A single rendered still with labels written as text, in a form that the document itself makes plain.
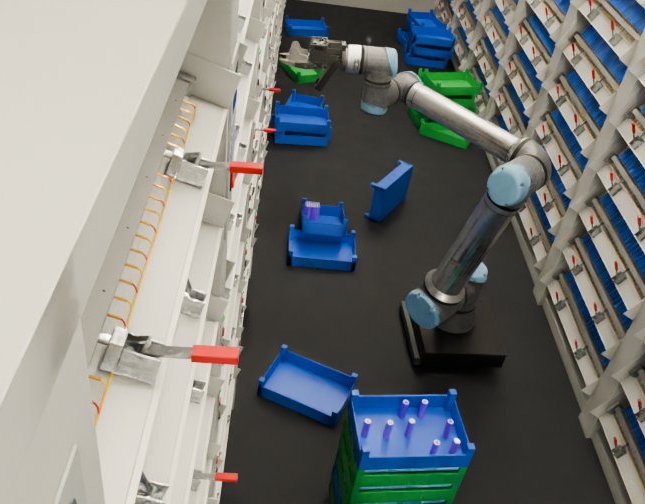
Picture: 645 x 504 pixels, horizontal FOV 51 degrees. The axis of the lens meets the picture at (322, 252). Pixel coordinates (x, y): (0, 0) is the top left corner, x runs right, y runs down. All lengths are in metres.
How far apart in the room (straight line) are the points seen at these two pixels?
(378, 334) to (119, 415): 2.29
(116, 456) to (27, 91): 0.25
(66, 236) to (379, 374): 2.38
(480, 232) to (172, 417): 1.55
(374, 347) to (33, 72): 2.40
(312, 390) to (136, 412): 2.01
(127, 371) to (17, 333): 0.31
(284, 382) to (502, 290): 1.15
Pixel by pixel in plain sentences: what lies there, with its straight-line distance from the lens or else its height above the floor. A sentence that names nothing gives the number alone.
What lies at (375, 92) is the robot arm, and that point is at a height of 0.97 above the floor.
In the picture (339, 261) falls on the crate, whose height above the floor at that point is 0.05.
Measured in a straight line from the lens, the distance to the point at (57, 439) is 0.28.
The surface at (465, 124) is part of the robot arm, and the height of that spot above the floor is 0.94.
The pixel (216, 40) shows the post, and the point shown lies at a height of 1.59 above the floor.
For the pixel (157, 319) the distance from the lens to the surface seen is 0.58.
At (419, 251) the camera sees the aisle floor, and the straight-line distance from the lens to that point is 3.23.
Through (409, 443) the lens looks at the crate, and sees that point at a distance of 1.93.
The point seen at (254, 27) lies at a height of 1.35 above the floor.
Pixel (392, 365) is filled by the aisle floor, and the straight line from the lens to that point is 2.66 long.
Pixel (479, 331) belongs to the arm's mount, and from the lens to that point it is 2.71.
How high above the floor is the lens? 1.92
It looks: 38 degrees down
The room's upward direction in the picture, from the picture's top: 9 degrees clockwise
